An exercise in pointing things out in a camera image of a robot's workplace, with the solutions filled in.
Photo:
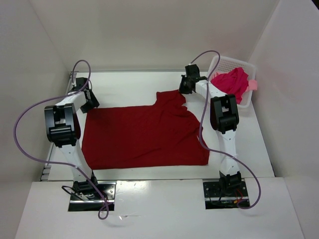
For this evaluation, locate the white plastic basket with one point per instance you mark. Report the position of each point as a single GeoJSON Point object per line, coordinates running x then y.
{"type": "Point", "coordinates": [225, 64]}

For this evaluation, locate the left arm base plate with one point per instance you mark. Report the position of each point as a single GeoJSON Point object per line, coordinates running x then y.
{"type": "Point", "coordinates": [89, 200]}

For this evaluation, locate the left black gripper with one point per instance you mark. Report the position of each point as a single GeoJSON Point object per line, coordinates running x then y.
{"type": "Point", "coordinates": [94, 103]}

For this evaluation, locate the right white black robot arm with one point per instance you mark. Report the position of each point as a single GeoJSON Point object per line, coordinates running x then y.
{"type": "Point", "coordinates": [224, 119]}

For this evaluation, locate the pink t shirt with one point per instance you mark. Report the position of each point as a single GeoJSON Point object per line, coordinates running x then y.
{"type": "Point", "coordinates": [234, 82]}

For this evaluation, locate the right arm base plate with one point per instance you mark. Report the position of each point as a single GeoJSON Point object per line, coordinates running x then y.
{"type": "Point", "coordinates": [215, 199]}

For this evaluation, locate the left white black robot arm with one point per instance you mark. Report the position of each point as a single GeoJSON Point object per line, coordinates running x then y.
{"type": "Point", "coordinates": [64, 131]}

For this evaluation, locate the pink paper tag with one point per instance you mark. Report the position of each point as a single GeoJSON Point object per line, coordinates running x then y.
{"type": "Point", "coordinates": [252, 85]}

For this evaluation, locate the dark red t shirt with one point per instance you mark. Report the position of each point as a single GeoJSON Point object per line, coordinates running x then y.
{"type": "Point", "coordinates": [162, 134]}

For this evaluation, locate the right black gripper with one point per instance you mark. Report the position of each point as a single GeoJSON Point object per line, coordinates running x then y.
{"type": "Point", "coordinates": [182, 88]}

